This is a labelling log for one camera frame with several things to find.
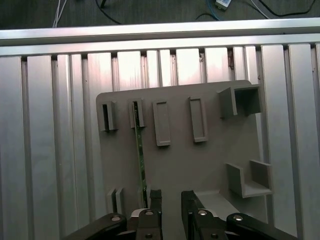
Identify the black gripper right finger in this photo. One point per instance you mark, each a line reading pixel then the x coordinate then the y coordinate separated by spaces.
pixel 200 225

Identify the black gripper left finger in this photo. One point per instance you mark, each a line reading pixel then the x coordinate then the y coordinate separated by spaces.
pixel 150 225

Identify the green RAM stick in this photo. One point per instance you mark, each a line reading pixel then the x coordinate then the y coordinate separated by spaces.
pixel 140 155

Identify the grey parts rack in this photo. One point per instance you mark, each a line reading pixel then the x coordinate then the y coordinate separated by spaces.
pixel 180 162

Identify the white adapter box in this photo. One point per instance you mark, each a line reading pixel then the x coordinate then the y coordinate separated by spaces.
pixel 223 3

